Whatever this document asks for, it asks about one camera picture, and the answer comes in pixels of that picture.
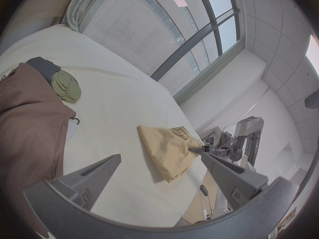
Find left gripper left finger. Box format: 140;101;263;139
53;154;122;211

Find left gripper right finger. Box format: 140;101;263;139
201;151;269;211

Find tan shorts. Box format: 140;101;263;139
137;125;204;184

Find green garment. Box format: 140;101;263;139
51;70;82;105

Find brown garment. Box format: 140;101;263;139
0;62;81;235

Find window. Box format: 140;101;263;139
80;0;247;102

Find black garment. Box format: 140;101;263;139
26;56;62;83

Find grey-green curtain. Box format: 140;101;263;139
61;0;120;32

